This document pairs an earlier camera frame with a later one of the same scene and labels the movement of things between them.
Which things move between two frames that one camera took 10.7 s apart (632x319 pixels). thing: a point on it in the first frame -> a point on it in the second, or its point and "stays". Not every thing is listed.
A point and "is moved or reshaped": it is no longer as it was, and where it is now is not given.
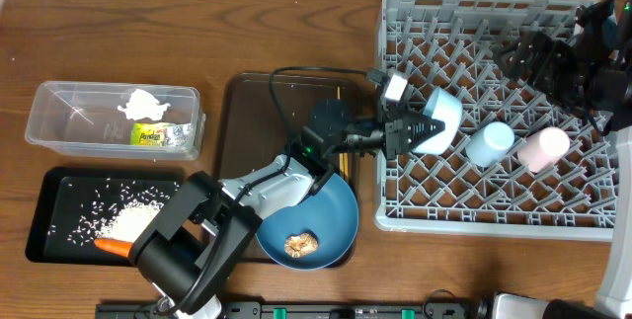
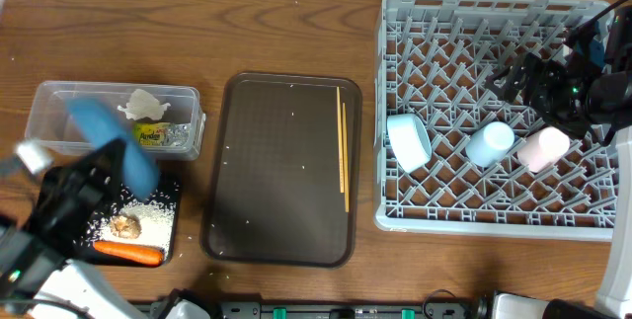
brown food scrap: (298, 245) -> (125, 226)
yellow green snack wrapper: (160, 134) stays
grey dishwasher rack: (523, 165) stays
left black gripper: (399, 131) -> (77, 190)
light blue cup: (486, 147) stays
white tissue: (143, 105) stays
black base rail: (306, 310) stays
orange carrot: (118, 247) stays
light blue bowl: (444, 107) is moved or reshaped
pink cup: (544, 150) stays
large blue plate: (331, 214) -> (99, 125)
